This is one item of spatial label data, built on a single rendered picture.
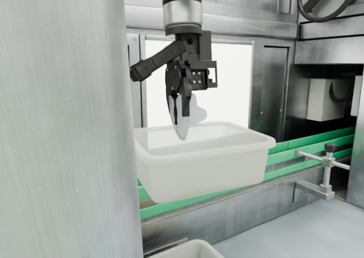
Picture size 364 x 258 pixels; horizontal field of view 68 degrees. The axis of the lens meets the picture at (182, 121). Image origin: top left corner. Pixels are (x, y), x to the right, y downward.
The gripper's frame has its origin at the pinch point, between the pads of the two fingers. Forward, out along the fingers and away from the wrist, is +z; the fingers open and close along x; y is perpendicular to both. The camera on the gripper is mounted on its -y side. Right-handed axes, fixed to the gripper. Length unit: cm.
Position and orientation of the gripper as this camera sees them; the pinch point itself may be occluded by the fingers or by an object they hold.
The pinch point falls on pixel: (179, 134)
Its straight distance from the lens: 53.4
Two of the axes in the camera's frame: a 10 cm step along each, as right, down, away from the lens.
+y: 9.1, -0.9, 4.2
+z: 0.5, 9.9, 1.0
